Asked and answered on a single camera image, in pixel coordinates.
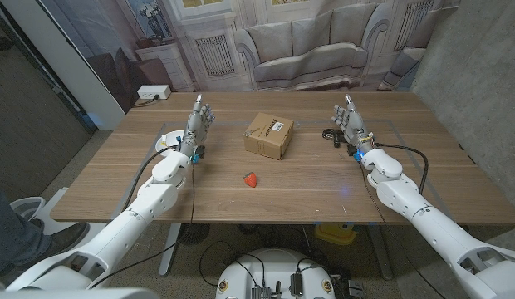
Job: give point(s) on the red toy strawberry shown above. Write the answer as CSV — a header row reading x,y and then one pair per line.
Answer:
x,y
251,179

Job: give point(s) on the yellow plastic object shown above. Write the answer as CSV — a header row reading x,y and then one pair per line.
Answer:
x,y
335,233

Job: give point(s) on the white table leg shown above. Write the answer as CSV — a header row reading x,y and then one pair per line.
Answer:
x,y
169,249
380,253

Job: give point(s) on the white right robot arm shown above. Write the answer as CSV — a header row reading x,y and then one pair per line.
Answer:
x,y
440,236

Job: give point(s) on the person leg in jeans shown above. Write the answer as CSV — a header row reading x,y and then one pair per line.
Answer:
x,y
12,232

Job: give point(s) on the white ceramic bowl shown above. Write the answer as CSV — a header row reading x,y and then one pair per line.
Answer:
x,y
164,143

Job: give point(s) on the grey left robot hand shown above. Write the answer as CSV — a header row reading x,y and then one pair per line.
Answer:
x,y
193,133

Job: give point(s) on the brown cardboard package box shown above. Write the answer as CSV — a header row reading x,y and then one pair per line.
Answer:
x,y
268,139

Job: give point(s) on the white round stand base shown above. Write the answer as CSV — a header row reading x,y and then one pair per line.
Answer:
x,y
27,205

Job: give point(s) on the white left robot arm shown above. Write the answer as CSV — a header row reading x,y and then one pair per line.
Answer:
x,y
116,232

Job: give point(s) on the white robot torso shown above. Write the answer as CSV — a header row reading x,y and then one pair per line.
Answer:
x,y
276,270

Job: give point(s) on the white power strip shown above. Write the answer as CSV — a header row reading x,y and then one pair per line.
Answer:
x,y
153,91

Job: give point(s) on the printed living room backdrop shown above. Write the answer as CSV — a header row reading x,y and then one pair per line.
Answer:
x,y
307,45

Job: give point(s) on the black hand grip trainer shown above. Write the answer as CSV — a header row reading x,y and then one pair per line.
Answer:
x,y
334,135

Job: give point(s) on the dark shoe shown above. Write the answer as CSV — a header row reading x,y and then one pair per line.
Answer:
x,y
62,238

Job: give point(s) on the black round fan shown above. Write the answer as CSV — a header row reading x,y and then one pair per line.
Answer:
x,y
194,233

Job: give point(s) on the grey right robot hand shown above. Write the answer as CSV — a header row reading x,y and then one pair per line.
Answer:
x,y
354,126

